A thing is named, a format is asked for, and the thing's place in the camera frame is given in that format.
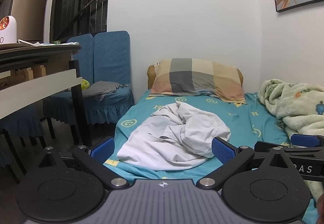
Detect white papers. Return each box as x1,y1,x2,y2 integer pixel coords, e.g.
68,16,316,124
17,39,46,47

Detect wooden table with black top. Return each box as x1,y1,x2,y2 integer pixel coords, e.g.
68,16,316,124
0,43,93,147

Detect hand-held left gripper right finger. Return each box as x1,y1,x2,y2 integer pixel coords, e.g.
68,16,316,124
197,137,296,190

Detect white shirt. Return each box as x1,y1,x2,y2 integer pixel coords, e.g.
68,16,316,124
117,102,231,171

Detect brown headboard cushion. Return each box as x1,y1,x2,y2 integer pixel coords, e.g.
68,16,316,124
147,63,244,90

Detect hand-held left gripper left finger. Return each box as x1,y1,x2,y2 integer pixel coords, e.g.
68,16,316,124
35,137,130,190

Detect grey cloth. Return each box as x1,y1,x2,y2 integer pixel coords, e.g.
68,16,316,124
82,81,129,100

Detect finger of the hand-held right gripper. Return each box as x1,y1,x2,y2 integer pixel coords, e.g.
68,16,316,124
254,141,324,159
291,134,324,149

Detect blue covered chair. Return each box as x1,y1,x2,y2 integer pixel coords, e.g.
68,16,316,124
43,34,95,143
83,31,135,126
0,104,46,184

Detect thin dark rod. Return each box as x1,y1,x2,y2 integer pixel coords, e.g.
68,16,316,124
53,0,109,40

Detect teal printed bed sheet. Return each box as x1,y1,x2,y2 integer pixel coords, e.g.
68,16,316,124
102,89,324,224

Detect white round desktop heater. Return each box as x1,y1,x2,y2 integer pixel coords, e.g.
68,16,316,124
0,16,18,44

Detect beige refrigerator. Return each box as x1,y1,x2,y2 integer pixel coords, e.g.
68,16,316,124
9,0,48,42

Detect plaid pillow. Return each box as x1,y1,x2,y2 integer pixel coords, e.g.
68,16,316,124
149,58,247,104

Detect green printed fleece blanket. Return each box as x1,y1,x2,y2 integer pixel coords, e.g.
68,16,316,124
258,79,324,202

